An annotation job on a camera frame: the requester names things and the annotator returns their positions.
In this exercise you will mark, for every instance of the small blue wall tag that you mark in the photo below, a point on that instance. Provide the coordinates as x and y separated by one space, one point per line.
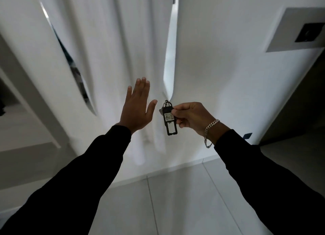
247 136

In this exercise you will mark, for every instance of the person's right hand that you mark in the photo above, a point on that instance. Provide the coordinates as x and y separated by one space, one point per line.
195 116

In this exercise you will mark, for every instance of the black wall socket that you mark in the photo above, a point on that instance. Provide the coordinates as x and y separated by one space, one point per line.
309 32

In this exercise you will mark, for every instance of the person's right forearm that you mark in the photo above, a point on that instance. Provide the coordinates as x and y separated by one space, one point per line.
266 186

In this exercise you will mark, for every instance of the black key tag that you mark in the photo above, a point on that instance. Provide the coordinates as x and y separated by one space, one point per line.
169 121

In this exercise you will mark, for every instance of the person's left little finger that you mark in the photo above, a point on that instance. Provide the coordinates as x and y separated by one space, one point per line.
128 93

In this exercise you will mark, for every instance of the person's left middle finger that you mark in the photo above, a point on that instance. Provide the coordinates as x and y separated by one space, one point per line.
143 86

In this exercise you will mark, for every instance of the silver key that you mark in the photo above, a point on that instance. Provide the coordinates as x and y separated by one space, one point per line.
161 111

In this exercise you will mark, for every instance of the person's right thumb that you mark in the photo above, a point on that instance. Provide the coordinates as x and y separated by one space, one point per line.
179 112

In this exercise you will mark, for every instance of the white curtain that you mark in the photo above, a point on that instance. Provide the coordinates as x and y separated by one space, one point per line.
116 44

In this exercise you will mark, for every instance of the person's left thumb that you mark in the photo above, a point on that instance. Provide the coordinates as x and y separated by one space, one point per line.
151 109

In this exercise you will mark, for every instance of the grey wall plate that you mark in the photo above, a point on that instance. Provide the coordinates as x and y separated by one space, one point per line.
284 31

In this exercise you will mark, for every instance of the window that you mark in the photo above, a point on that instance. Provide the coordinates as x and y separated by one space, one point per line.
170 51

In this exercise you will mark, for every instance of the person's left forearm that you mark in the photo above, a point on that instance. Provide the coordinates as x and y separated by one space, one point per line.
68 189

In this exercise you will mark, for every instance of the white shelf unit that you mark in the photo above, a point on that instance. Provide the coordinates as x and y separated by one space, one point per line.
28 100

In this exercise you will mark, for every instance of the person's left hand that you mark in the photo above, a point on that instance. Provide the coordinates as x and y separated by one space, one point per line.
135 114

